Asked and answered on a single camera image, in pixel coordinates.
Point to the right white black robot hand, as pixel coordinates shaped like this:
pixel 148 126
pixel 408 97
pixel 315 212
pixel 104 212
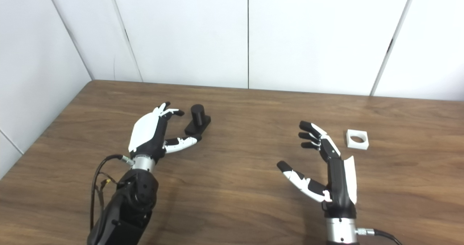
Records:
pixel 337 187

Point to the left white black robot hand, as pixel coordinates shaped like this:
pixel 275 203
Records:
pixel 146 132

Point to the white square piece with hole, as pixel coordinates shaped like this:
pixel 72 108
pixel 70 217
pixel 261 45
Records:
pixel 349 142

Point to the black peg with square base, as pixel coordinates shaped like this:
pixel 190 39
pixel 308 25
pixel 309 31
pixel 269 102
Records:
pixel 197 116

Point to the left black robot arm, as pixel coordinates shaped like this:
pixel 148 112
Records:
pixel 134 201

